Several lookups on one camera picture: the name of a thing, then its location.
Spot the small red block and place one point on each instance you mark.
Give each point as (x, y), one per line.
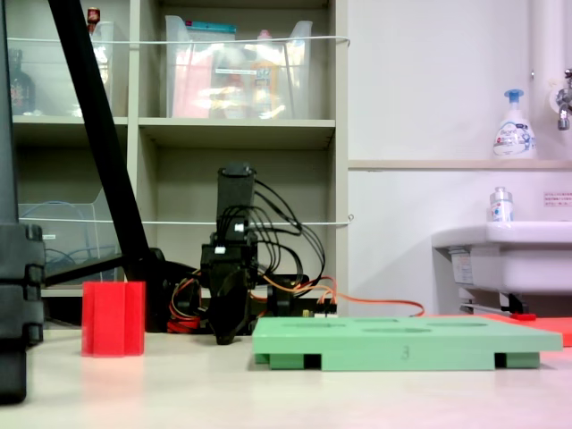
(524, 317)

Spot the small clear sanitizer bottle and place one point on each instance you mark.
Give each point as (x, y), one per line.
(500, 207)

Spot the white wall sink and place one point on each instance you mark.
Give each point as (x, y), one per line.
(523, 263)

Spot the orange labelled bottle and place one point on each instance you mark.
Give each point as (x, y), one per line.
(264, 85)

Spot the dark glass bottle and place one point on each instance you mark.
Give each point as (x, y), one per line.
(21, 91)

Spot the red lettered wall sticker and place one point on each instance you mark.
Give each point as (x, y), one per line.
(558, 199)

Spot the brown bottle with red cap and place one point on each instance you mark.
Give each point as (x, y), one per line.
(94, 18)

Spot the red cross columnar block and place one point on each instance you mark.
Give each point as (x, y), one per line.
(114, 319)

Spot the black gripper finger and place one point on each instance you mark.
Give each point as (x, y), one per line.
(221, 322)
(239, 295)

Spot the beige shelf unit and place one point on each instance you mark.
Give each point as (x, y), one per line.
(342, 134)

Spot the green controller circuit board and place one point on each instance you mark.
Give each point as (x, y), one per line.
(319, 313)

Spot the green shape sorting board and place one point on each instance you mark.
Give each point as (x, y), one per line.
(380, 346)

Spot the large clear plastic bin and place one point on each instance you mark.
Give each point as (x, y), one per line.
(295, 89)

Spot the black tripod with smooth legs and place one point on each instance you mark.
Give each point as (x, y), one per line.
(96, 134)

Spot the clear bin with bottles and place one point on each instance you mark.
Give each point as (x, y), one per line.
(53, 80)

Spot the black table clamp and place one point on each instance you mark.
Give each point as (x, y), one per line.
(281, 299)

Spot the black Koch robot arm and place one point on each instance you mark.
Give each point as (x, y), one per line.
(234, 196)

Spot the pink refill pack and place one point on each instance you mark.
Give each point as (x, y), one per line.
(192, 85)

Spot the black notched tripod leg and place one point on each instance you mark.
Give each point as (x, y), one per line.
(13, 290)

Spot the white foam soap pump bottle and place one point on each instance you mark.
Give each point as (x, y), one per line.
(514, 134)

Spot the red printed base mount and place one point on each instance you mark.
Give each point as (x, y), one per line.
(183, 325)

